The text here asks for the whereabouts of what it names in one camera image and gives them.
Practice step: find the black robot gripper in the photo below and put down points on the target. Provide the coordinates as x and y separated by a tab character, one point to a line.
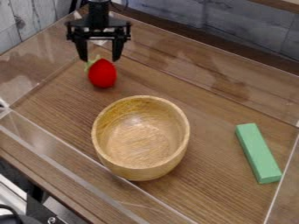
97	25

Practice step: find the black stand lower left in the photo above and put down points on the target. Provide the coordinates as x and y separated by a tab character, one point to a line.
33	204

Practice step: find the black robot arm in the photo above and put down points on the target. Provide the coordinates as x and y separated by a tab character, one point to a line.
97	26

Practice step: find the green rectangular block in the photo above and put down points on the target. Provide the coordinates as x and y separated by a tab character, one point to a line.
259	155

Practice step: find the wooden bowl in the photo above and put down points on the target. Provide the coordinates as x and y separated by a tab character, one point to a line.
140	135

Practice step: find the clear acrylic tray enclosure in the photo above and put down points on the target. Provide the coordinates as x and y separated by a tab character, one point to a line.
221	90

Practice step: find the red plush strawberry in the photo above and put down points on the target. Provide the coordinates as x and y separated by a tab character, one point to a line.
101	72

